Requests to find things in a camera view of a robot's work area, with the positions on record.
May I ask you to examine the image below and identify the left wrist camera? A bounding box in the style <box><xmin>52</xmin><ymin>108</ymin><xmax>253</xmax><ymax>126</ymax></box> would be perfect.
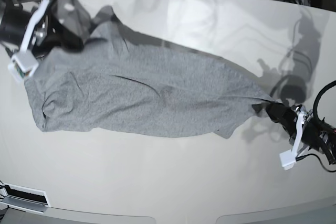
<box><xmin>279</xmin><ymin>112</ymin><xmax>306</xmax><ymax>170</ymax></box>

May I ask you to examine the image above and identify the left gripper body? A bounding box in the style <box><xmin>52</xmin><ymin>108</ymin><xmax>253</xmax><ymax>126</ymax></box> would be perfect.
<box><xmin>289</xmin><ymin>104</ymin><xmax>313</xmax><ymax>151</ymax></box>

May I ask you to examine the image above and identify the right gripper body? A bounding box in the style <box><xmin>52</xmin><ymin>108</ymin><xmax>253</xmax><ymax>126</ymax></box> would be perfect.
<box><xmin>25</xmin><ymin>0</ymin><xmax>57</xmax><ymax>52</ymax></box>

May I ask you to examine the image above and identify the white cable slot panel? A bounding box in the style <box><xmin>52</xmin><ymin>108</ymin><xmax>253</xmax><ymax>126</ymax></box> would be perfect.
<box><xmin>1</xmin><ymin>182</ymin><xmax>51</xmax><ymax>214</ymax></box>

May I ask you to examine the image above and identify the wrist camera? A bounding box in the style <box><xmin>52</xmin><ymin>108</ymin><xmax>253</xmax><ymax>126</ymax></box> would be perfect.
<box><xmin>8</xmin><ymin>0</ymin><xmax>50</xmax><ymax>83</ymax></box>
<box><xmin>279</xmin><ymin>112</ymin><xmax>306</xmax><ymax>170</ymax></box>

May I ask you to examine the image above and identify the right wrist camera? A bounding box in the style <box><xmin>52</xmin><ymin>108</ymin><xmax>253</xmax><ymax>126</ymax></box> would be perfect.
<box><xmin>8</xmin><ymin>0</ymin><xmax>50</xmax><ymax>83</ymax></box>

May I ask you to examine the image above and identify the grey t-shirt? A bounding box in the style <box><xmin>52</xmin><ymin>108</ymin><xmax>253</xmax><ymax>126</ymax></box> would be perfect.
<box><xmin>25</xmin><ymin>6</ymin><xmax>272</xmax><ymax>138</ymax></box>

